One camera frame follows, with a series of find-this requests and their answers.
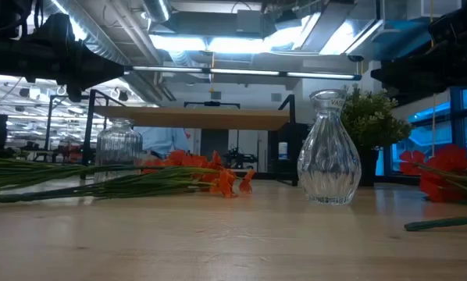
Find wooden shelf board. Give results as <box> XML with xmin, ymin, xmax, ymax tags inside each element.
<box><xmin>94</xmin><ymin>105</ymin><xmax>291</xmax><ymax>132</ymax></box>

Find black camera crossbar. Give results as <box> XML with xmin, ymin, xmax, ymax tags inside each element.
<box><xmin>184</xmin><ymin>100</ymin><xmax>241</xmax><ymax>110</ymax></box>

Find long overhead light bar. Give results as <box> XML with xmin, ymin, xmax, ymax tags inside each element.
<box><xmin>123</xmin><ymin>65</ymin><xmax>362</xmax><ymax>82</ymax></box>

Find black metal shelf frame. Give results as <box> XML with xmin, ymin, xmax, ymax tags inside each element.
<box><xmin>79</xmin><ymin>88</ymin><xmax>299</xmax><ymax>187</ymax></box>

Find red artificial flower bunch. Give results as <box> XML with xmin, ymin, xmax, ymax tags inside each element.
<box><xmin>399</xmin><ymin>130</ymin><xmax>467</xmax><ymax>208</ymax></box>

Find tall fluted clear glass vase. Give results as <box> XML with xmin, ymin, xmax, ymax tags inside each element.
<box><xmin>297</xmin><ymin>88</ymin><xmax>362</xmax><ymax>206</ymax></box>

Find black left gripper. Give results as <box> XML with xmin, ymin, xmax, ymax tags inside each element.
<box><xmin>63</xmin><ymin>38</ymin><xmax>125</xmax><ymax>102</ymax></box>

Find ribbed clear glass jar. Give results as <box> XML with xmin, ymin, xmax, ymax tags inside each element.
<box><xmin>94</xmin><ymin>118</ymin><xmax>144</xmax><ymax>184</ymax></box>

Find green potted plant black pot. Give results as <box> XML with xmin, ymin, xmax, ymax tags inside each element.
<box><xmin>340</xmin><ymin>84</ymin><xmax>413</xmax><ymax>187</ymax></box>

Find black cabinet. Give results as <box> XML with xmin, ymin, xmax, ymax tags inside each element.
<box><xmin>268</xmin><ymin>123</ymin><xmax>311</xmax><ymax>175</ymax></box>

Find orange artificial flower bunch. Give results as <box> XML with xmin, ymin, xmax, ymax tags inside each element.
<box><xmin>0</xmin><ymin>149</ymin><xmax>256</xmax><ymax>206</ymax></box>

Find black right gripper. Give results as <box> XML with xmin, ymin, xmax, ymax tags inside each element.
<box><xmin>371</xmin><ymin>46</ymin><xmax>453</xmax><ymax>97</ymax></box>

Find person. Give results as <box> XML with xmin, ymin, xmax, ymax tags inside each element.
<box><xmin>134</xmin><ymin>126</ymin><xmax>191</xmax><ymax>159</ymax></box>

